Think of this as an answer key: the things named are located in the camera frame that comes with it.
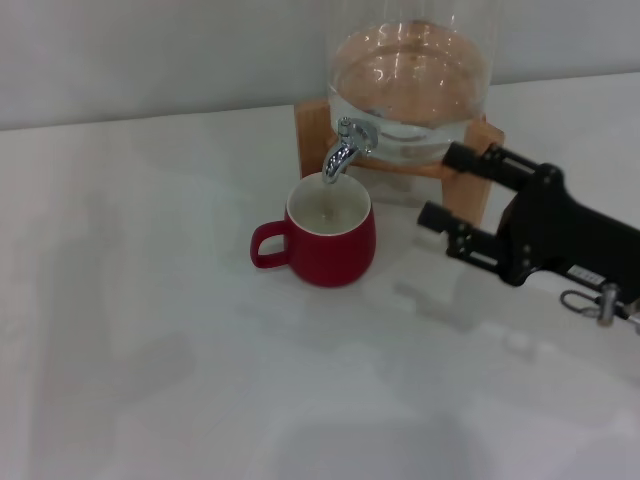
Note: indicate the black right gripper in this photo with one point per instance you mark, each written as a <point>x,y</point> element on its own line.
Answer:
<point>560,230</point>

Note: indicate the chrome faucet tap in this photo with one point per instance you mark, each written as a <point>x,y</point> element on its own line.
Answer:
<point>342,155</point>

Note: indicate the red ceramic cup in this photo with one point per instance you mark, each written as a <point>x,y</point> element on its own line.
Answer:
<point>330,255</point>

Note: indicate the glass water dispenser jar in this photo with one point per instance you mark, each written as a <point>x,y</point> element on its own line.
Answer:
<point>410,75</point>

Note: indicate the wooden dispenser stand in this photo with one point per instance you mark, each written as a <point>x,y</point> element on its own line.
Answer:
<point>312,140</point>

